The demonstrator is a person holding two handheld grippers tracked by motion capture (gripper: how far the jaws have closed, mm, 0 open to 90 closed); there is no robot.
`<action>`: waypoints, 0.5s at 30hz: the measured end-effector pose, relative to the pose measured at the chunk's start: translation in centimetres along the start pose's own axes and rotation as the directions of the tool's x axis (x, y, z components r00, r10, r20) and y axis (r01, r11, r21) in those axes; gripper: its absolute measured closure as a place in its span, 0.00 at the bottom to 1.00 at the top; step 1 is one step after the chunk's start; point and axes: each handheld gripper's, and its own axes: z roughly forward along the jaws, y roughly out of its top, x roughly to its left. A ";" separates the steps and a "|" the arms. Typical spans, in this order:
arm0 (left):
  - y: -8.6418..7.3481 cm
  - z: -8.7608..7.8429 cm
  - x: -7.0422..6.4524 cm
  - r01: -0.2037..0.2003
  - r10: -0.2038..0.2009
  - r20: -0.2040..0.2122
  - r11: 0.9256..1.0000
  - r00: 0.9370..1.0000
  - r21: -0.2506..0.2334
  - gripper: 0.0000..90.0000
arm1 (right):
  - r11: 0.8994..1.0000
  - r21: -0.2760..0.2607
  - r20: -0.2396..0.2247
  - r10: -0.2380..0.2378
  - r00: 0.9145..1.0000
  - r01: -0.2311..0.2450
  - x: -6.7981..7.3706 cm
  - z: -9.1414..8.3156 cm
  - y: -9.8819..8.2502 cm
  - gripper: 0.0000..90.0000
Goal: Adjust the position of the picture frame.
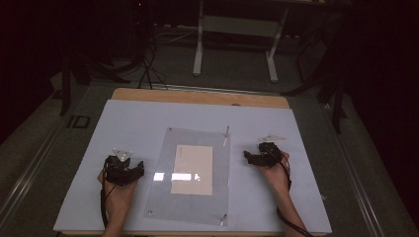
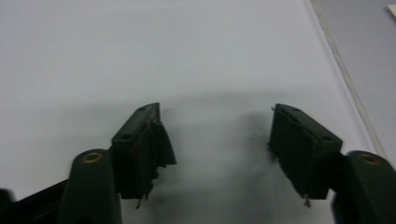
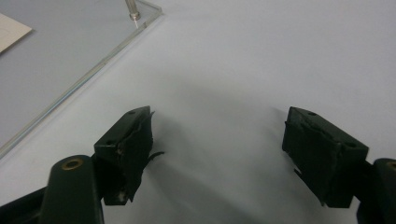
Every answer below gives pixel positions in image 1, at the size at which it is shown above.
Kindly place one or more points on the person's right hand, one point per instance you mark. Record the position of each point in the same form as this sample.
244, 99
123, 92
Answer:
276, 176

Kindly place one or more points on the person's left hand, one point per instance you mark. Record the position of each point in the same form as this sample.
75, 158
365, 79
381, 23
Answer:
118, 197

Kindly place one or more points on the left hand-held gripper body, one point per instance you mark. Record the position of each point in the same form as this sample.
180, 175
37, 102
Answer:
116, 169

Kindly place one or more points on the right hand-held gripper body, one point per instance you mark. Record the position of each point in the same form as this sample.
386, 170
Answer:
270, 152

